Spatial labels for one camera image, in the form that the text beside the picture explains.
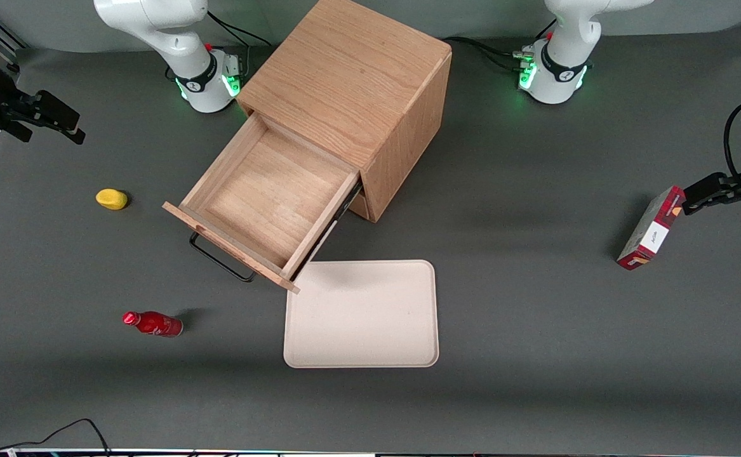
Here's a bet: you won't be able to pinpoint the black cables at left arm base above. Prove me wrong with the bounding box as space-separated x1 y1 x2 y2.
441 19 559 74

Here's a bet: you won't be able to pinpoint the red and white carton box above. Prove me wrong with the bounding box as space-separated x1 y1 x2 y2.
617 185 687 272

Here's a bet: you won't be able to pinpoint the black cables at arm base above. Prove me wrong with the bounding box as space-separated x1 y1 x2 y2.
206 11 274 49
441 19 559 74

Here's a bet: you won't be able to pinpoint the red bottle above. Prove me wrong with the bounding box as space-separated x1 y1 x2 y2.
122 310 184 338

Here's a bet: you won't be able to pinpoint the black cables at right arm base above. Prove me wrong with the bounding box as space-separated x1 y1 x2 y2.
206 11 274 49

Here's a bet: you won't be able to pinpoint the thin black cable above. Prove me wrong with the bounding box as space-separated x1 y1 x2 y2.
0 418 112 456

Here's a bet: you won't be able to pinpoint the beige rectangular tray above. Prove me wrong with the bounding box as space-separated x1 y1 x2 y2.
283 259 440 369

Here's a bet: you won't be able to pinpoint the wooden drawer cabinet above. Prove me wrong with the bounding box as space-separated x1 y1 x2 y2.
236 0 453 223

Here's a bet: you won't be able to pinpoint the wooden drawer with black handle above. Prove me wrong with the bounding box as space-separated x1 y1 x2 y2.
162 112 364 295

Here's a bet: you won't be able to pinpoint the yellow lemon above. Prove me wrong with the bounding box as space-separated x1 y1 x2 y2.
95 189 129 211

